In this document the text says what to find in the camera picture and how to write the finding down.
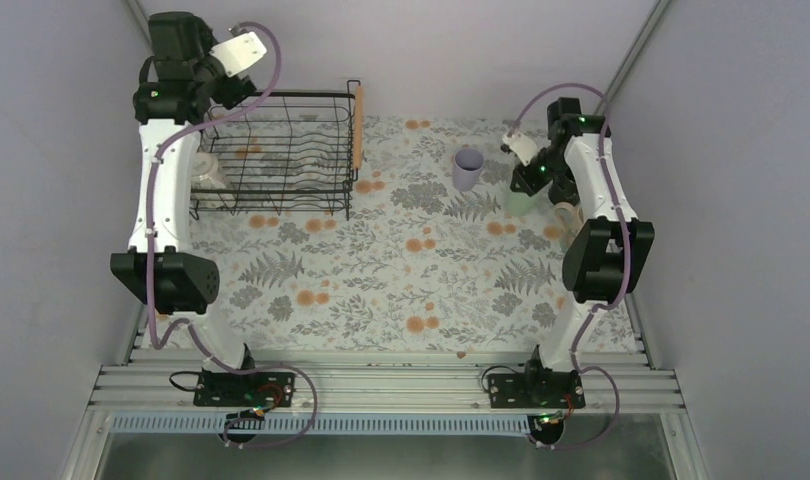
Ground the beige floral mug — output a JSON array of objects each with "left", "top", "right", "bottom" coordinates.
[{"left": 554, "top": 202, "right": 585, "bottom": 253}]

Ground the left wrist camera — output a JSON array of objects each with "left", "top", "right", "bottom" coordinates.
[{"left": 209, "top": 32, "right": 267, "bottom": 77}]

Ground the mint green tumbler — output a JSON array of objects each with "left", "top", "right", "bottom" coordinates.
[{"left": 504, "top": 190, "right": 540, "bottom": 217}]

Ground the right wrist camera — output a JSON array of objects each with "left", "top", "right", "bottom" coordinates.
[{"left": 500, "top": 131, "right": 540, "bottom": 167}]

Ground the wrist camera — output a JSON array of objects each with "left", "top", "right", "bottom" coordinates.
[
  {"left": 209, "top": 32, "right": 267, "bottom": 77},
  {"left": 500, "top": 131, "right": 540, "bottom": 167}
]

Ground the black wire dish rack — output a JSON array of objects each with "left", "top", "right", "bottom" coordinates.
[{"left": 189, "top": 79, "right": 364, "bottom": 218}]

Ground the aluminium mounting rail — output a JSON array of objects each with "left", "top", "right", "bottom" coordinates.
[{"left": 88, "top": 349, "right": 685, "bottom": 414}]

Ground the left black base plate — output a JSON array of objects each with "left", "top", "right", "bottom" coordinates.
[{"left": 193, "top": 371, "right": 296, "bottom": 409}]

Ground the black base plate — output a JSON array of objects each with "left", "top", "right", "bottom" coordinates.
[
  {"left": 193, "top": 371, "right": 296, "bottom": 409},
  {"left": 486, "top": 371, "right": 586, "bottom": 410}
]

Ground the lilac plastic cup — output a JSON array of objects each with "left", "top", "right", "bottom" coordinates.
[{"left": 452, "top": 148, "right": 485, "bottom": 192}]

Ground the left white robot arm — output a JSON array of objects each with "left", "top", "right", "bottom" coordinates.
[{"left": 110, "top": 11, "right": 265, "bottom": 405}]

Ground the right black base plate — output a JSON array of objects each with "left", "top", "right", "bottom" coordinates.
[{"left": 486, "top": 371, "right": 586, "bottom": 410}]

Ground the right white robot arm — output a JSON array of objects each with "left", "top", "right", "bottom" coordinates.
[{"left": 502, "top": 97, "right": 655, "bottom": 407}]

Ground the black cylindrical cup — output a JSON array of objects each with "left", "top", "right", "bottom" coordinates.
[{"left": 547, "top": 175, "right": 580, "bottom": 207}]

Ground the floral patterned table mat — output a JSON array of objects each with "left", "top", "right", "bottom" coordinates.
[{"left": 190, "top": 117, "right": 570, "bottom": 352}]

